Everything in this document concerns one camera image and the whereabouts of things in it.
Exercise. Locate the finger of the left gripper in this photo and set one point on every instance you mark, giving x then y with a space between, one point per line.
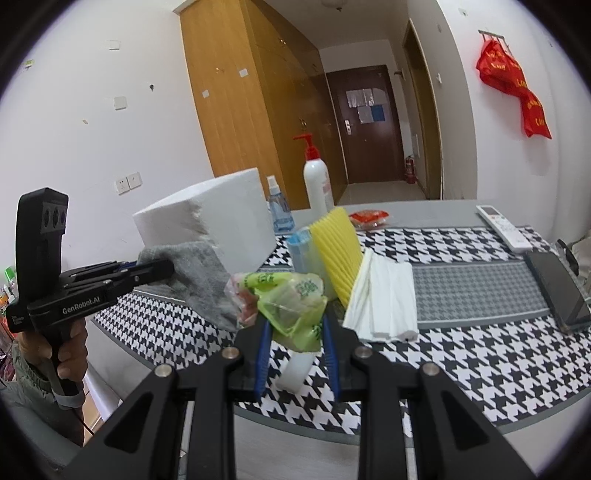
135 274

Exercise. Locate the person's left hand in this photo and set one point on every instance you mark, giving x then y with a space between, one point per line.
72 354

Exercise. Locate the wooden wardrobe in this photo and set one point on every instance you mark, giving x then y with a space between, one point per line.
258 84

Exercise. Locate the red fire extinguisher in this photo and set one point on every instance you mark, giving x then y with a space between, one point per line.
410 170

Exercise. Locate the red snack packet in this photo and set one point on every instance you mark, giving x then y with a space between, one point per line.
368 219

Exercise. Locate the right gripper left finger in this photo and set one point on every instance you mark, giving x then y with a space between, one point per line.
254 345

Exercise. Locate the grey cloth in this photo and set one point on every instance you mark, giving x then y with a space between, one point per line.
199 279

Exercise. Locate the white remote control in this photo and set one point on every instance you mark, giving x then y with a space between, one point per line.
509 233

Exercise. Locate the yellow foam net sleeve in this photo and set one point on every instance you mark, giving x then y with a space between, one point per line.
340 250

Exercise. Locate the blue face mask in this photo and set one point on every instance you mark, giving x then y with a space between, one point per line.
307 259

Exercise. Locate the blue spray bottle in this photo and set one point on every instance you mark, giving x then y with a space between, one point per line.
283 221

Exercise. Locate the dark brown door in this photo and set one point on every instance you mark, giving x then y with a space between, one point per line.
369 124

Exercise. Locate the black smartphone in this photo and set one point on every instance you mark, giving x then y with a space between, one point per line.
560 291

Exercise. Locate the white pump bottle red top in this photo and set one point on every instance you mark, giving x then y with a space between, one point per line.
316 178

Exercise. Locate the white wall socket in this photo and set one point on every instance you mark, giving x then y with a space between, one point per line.
128 183

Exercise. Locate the green plastic bag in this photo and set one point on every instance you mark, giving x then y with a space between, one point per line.
293 303

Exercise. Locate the white foam strip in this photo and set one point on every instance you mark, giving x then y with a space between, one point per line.
296 370

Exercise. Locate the red hanging bag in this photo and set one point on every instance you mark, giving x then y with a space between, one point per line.
498 69

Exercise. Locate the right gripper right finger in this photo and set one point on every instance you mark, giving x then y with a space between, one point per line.
347 381

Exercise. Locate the white styrofoam block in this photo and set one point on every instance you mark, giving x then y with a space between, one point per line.
228 212

